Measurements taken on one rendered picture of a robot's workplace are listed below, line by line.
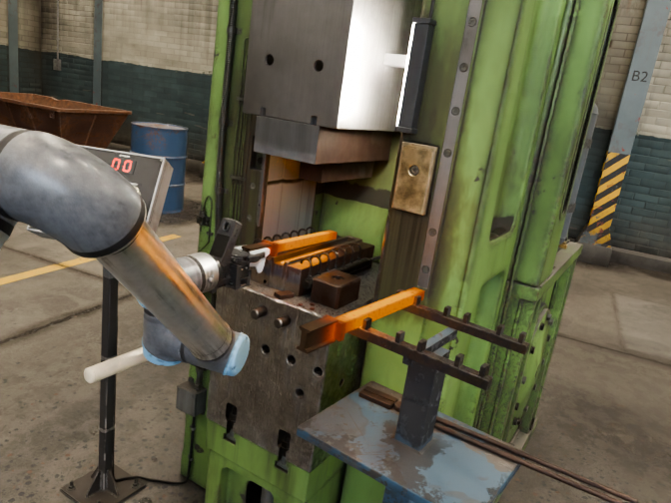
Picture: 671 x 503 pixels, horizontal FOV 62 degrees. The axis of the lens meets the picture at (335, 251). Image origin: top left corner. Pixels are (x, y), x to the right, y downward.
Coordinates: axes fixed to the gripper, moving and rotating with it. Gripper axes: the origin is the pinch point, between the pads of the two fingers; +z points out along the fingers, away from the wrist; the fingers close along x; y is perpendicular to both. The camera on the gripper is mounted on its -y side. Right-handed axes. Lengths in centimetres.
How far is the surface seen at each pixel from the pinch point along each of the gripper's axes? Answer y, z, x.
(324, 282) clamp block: 7.1, 7.7, 14.5
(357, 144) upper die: -27.0, 28.7, 6.9
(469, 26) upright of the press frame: -58, 23, 35
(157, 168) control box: -12.5, 2.1, -43.3
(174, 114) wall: 31, 510, -600
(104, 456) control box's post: 89, -5, -57
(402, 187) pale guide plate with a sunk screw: -19.4, 20.3, 26.4
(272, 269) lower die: 8.3, 7.3, -2.2
